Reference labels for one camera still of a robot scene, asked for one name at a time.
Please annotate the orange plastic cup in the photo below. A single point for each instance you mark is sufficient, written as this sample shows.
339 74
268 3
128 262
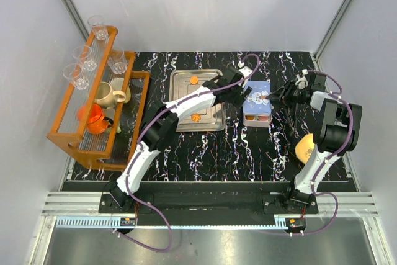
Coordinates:
98 122

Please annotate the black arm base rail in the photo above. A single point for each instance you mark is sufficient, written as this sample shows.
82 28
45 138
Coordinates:
207 203

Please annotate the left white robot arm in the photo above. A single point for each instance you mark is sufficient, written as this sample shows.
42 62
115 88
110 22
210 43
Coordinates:
161 122

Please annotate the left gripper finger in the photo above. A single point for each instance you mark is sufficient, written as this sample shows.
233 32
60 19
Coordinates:
248 92
239 101

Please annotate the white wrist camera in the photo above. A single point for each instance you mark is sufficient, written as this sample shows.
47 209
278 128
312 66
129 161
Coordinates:
302 81
245 70

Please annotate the clear glass cup middle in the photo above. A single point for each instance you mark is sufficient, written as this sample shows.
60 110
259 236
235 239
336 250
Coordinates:
85 58

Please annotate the clear glass cup lower shelf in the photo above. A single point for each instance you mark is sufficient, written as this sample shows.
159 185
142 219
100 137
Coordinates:
117 61

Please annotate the steel baking tray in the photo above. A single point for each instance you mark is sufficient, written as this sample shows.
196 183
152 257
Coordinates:
212 118

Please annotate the pink sandwich cookie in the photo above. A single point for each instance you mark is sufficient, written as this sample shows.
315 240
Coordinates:
263 118

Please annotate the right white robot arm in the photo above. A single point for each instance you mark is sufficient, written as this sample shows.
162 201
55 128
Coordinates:
336 133

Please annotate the orange wooden rack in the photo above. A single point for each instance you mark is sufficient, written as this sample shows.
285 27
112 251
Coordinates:
113 149

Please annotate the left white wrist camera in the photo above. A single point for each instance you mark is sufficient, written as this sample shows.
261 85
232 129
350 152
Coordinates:
245 70

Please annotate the orange swirl cookie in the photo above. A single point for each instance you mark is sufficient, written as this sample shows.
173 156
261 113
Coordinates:
195 117

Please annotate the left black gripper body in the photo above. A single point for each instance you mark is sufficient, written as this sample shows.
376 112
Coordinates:
234 94

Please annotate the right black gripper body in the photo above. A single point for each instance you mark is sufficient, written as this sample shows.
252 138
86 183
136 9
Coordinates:
294 94

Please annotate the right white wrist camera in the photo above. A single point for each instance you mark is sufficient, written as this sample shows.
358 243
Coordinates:
302 81

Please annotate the yellow plastic plate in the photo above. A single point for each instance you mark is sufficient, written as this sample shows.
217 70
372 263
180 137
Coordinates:
304 148

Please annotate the silver tin lid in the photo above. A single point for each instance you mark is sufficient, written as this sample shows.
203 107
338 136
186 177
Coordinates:
257 103

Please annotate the cream paper liner stack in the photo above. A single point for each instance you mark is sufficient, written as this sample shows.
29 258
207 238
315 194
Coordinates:
117 84

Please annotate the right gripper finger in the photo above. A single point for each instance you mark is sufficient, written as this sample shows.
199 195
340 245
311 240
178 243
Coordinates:
279 103
280 93

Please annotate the tan round cookie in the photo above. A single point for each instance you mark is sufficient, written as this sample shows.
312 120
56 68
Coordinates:
194 80

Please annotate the beige ceramic cup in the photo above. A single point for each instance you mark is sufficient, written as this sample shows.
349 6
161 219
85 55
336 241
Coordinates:
107 97

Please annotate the clear glass cup far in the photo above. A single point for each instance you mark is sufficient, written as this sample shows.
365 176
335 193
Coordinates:
97 26

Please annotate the clear glass cup near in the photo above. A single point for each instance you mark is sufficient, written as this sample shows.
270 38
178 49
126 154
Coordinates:
76 76

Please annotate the clear glass cup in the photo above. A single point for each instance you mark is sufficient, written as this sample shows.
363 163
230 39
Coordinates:
76 76
85 58
97 26

